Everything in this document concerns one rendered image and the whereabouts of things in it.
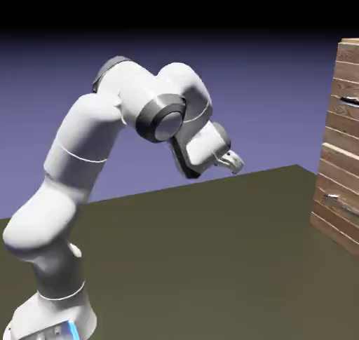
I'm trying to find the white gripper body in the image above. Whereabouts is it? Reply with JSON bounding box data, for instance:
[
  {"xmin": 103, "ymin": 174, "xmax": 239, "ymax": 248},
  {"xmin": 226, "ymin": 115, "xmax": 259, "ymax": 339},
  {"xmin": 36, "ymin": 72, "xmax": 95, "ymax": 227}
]
[{"xmin": 215, "ymin": 149, "xmax": 245, "ymax": 176}]

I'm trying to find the wooden drawer front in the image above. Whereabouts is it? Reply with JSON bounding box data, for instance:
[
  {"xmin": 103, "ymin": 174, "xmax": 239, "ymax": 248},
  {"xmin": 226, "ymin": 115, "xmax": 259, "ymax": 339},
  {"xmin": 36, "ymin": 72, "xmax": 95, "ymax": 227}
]
[
  {"xmin": 321, "ymin": 41, "xmax": 359, "ymax": 156},
  {"xmin": 309, "ymin": 142, "xmax": 359, "ymax": 256}
]

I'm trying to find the light wood cabinet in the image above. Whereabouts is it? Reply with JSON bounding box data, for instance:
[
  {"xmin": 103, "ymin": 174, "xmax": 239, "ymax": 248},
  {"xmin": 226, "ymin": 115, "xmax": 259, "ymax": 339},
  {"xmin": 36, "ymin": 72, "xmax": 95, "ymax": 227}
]
[{"xmin": 309, "ymin": 37, "xmax": 359, "ymax": 256}]

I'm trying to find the curved silver drawer handle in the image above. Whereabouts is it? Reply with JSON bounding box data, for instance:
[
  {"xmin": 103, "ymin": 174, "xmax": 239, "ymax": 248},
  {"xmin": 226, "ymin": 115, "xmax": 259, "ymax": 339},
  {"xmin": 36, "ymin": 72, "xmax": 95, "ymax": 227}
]
[
  {"xmin": 338, "ymin": 95, "xmax": 359, "ymax": 107},
  {"xmin": 321, "ymin": 193, "xmax": 359, "ymax": 217}
]

